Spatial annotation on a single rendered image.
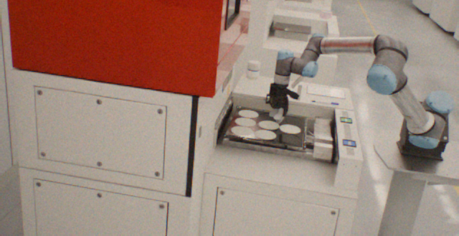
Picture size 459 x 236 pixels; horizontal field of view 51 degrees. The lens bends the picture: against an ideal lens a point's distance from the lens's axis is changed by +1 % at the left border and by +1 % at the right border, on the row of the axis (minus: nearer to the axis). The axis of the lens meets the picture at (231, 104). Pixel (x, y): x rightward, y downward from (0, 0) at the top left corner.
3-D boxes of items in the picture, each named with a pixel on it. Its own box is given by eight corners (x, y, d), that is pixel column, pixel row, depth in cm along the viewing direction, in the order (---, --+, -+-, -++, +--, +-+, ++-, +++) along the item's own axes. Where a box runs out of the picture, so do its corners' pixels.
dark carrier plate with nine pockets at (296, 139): (225, 135, 214) (226, 133, 213) (237, 108, 245) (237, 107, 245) (302, 147, 209) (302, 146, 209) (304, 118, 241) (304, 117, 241)
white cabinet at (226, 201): (191, 324, 225) (204, 173, 196) (226, 211, 315) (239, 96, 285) (327, 354, 217) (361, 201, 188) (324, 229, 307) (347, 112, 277)
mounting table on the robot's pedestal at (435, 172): (452, 163, 256) (458, 141, 252) (475, 208, 216) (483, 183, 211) (365, 148, 263) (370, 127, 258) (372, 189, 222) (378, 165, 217)
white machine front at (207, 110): (185, 196, 178) (192, 97, 163) (225, 116, 253) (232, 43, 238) (193, 197, 177) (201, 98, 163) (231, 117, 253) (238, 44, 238)
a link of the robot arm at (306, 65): (320, 52, 211) (298, 47, 216) (310, 72, 207) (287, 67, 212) (323, 62, 217) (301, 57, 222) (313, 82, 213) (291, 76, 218)
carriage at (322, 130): (313, 157, 211) (313, 151, 210) (313, 125, 245) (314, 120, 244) (330, 160, 210) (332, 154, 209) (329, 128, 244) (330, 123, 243)
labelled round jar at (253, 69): (245, 78, 270) (247, 62, 267) (247, 74, 277) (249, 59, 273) (257, 80, 269) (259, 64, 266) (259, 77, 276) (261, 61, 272)
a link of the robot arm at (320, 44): (411, 24, 185) (308, 29, 220) (401, 46, 181) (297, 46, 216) (419, 44, 192) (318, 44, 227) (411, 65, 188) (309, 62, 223)
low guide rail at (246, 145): (221, 145, 220) (222, 139, 219) (223, 143, 222) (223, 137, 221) (330, 163, 214) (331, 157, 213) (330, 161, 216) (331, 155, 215)
